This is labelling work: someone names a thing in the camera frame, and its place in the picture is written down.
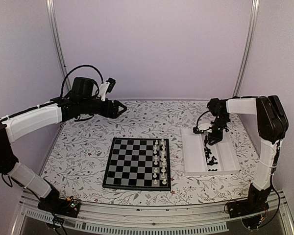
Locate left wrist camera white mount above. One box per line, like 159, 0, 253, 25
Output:
98, 78, 116, 102

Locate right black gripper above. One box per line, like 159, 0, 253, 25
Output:
208, 115, 229, 145

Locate white plastic divided tray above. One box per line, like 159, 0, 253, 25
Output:
181, 129, 241, 176

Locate white chess pieces row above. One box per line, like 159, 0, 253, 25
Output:
152, 139, 169, 187

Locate aluminium frame post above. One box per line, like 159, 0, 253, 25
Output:
232, 0, 260, 96
45, 0, 72, 91

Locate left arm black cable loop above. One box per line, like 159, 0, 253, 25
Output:
60, 65, 105, 98

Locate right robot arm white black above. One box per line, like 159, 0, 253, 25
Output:
207, 95, 289, 213

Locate left aluminium frame post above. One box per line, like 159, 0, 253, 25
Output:
45, 0, 72, 91

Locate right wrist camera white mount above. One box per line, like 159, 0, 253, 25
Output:
193, 123, 212, 134

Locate black and grey chessboard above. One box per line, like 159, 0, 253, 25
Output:
102, 137, 171, 191

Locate black chess pieces pile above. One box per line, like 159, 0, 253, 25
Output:
204, 135, 218, 171

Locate floral patterned table mat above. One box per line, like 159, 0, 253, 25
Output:
42, 101, 258, 206

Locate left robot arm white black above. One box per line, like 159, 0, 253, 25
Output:
0, 77, 127, 212

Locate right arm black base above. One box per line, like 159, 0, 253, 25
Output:
224, 194, 270, 230

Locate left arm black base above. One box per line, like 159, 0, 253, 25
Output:
38, 196, 81, 218

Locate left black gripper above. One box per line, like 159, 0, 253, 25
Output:
80, 98, 128, 118

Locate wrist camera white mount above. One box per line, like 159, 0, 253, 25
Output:
98, 78, 116, 102
193, 123, 212, 134

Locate front aluminium rail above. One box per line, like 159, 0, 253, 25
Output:
11, 192, 294, 235

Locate right aluminium frame post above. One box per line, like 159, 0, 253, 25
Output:
232, 0, 260, 96

